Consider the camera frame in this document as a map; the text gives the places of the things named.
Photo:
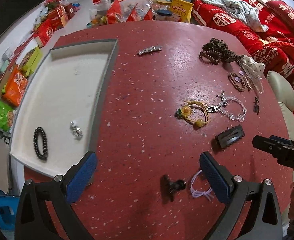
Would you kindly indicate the green snack bag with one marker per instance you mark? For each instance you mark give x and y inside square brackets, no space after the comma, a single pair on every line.
[6,116]

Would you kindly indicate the grey white clothes pile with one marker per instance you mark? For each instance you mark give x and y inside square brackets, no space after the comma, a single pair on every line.
[242,11]

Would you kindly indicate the white polka dot bow clip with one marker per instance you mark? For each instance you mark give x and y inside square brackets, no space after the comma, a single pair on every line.
[254,70]

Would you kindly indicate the beige leather chair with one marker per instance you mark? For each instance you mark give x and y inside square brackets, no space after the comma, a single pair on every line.
[285,97]

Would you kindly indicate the black rectangular hair clip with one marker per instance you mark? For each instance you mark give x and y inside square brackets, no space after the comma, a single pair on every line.
[229,136]

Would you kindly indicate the silver rhinestone barrette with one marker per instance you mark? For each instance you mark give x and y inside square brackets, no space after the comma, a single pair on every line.
[149,50]

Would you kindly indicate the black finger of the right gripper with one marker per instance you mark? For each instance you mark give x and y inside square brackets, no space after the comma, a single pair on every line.
[280,148]

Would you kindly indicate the black claw hair clip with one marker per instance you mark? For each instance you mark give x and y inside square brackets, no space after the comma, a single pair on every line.
[169,188]

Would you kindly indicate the red gift box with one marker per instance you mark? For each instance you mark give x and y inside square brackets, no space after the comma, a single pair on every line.
[43,33]

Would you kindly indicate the white jewelry tray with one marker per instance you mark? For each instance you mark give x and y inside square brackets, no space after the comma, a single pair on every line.
[69,85]

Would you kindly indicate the leopard print scrunchie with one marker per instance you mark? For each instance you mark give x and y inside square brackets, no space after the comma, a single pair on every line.
[216,51]

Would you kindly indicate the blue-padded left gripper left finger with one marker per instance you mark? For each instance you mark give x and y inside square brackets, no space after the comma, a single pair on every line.
[33,220]

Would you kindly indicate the small silver charm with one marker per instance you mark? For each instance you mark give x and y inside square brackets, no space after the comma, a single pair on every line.
[76,131]

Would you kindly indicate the blue plastic stool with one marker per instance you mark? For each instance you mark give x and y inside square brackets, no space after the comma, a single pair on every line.
[8,209]

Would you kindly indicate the orange gift box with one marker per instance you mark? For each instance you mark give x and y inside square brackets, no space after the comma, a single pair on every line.
[14,89]

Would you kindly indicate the green yellow gift box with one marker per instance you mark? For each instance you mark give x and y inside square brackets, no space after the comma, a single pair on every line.
[30,62]

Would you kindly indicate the yellow snack bag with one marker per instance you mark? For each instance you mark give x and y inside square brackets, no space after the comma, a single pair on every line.
[182,9]

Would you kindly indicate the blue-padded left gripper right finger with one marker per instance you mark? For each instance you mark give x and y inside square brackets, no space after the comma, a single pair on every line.
[263,220]

